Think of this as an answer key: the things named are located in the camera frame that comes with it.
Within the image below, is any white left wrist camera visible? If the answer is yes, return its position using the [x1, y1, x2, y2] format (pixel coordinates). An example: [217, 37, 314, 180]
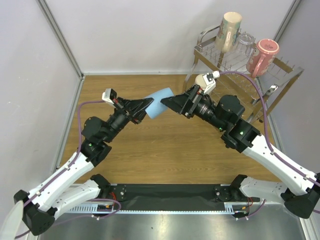
[101, 88, 117, 107]

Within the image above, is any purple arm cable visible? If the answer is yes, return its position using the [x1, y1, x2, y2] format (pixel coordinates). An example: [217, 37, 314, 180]
[13, 100, 106, 240]
[217, 70, 320, 215]

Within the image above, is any cream patterned ceramic mug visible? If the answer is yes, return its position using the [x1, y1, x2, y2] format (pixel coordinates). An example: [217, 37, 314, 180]
[215, 12, 243, 53]

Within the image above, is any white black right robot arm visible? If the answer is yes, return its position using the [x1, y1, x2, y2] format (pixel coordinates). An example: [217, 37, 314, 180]
[161, 84, 320, 219]

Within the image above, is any aluminium corner post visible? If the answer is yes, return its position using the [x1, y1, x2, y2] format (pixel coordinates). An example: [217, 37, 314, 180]
[273, 0, 303, 46]
[34, 0, 85, 80]

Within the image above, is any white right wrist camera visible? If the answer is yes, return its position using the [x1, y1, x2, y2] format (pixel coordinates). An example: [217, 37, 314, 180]
[200, 70, 220, 94]

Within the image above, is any green interior white mug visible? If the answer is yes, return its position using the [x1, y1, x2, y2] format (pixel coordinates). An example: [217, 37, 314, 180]
[194, 74, 208, 92]

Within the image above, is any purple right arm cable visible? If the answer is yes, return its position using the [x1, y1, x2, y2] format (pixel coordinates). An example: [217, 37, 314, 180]
[217, 70, 320, 215]

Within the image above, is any clear glass cup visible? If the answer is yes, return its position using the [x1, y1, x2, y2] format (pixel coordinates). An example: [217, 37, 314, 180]
[233, 32, 256, 57]

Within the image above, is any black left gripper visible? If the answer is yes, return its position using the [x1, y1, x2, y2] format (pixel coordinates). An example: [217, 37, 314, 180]
[102, 96, 155, 144]

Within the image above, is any white object bottom left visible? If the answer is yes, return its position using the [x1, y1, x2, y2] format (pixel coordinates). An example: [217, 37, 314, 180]
[0, 200, 24, 240]

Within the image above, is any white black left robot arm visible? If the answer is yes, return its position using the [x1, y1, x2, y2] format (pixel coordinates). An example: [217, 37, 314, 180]
[13, 96, 154, 236]

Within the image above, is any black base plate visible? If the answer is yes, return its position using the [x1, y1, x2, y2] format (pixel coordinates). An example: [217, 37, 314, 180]
[111, 184, 252, 204]

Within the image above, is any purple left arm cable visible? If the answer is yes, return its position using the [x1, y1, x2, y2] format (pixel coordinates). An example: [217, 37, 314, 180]
[13, 100, 106, 240]

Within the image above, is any aluminium slotted rail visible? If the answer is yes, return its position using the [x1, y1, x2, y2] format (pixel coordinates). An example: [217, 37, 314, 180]
[64, 202, 308, 216]

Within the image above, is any blue plastic cup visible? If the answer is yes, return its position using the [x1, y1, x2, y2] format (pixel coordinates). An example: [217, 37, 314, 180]
[145, 87, 174, 119]

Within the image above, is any aluminium left corner post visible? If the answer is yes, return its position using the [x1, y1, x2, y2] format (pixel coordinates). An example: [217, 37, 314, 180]
[34, 0, 85, 80]

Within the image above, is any steel wire dish rack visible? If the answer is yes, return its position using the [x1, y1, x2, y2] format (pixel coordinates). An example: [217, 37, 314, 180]
[182, 26, 304, 124]

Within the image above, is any pink ceramic mug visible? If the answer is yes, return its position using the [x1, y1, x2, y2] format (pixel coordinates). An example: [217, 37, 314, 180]
[246, 38, 280, 78]

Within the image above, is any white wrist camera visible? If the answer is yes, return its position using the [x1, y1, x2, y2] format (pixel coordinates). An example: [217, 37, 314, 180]
[200, 70, 220, 94]
[101, 88, 117, 107]

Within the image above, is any aluminium right corner post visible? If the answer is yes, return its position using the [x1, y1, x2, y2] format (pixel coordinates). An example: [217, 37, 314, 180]
[273, 0, 303, 46]

